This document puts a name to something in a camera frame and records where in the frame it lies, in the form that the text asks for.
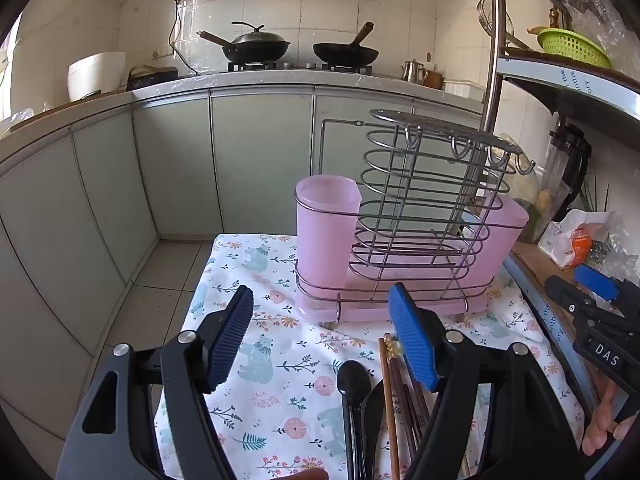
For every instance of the clear bag of food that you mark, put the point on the clear bag of food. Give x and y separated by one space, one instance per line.
540 195

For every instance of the pink plastic utensil cup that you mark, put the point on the pink plastic utensil cup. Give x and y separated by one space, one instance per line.
320 230
505 240

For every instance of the black wok with lid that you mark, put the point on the black wok with lid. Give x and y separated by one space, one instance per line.
260 45

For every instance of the dark kitchen appliance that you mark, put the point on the dark kitchen appliance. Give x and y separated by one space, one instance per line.
150 80

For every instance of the steel kettle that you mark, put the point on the steel kettle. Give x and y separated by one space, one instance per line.
414 72

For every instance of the grey kitchen countertop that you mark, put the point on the grey kitchen countertop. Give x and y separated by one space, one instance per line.
250 77

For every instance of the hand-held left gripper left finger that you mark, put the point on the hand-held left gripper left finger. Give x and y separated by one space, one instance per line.
230 335

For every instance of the brown pot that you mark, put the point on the brown pot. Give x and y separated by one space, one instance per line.
434 80

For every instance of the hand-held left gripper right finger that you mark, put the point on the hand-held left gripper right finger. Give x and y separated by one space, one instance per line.
412 340

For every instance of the white rice cooker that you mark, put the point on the white rice cooker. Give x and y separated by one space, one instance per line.
95 75

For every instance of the brown glass bottle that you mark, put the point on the brown glass bottle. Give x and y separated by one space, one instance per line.
554 19

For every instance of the light brown wooden chopstick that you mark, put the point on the light brown wooden chopstick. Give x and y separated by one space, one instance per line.
389 400

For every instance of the dark brown wooden chopstick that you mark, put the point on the dark brown wooden chopstick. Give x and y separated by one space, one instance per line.
402 400
417 405

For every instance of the bright window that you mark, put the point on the bright window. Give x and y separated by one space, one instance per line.
7 70

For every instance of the white and orange plastic bag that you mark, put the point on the white and orange plastic bag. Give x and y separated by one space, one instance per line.
562 240

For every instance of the wooden cutting board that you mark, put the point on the wooden cutting board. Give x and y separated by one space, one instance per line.
60 106

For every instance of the crumpled clear plastic wrap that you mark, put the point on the crumpled clear plastic wrap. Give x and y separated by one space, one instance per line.
22 116

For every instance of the black plastic spoon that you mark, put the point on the black plastic spoon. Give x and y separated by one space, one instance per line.
353 382

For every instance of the black blender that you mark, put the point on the black blender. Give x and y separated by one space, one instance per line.
572 150

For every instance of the floral white tablecloth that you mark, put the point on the floral white tablecloth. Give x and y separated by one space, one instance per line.
280 360

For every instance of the black plastic knife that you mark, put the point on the black plastic knife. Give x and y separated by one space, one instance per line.
374 420

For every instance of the green plastic colander basket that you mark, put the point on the green plastic colander basket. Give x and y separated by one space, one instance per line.
575 47

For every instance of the steel shelf rack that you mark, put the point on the steel shelf rack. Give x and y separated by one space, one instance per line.
492 60

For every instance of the clear plastic bag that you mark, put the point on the clear plastic bag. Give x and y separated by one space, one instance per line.
595 15

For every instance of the person's left hand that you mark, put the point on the person's left hand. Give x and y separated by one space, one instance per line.
306 475

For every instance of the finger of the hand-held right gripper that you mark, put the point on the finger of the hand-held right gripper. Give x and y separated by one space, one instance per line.
595 281

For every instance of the gas stove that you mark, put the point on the gas stove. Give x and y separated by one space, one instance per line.
295 65

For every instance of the white rectangular container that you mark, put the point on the white rectangular container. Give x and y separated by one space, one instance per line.
462 87

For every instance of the metal strainer ladle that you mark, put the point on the metal strainer ladle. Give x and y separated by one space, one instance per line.
495 17

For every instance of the pink plastic drip tray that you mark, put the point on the pink plastic drip tray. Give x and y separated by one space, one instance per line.
362 311

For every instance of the black open wok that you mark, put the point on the black open wok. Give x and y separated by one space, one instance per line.
345 54

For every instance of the person's right hand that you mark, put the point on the person's right hand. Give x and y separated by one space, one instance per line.
597 430

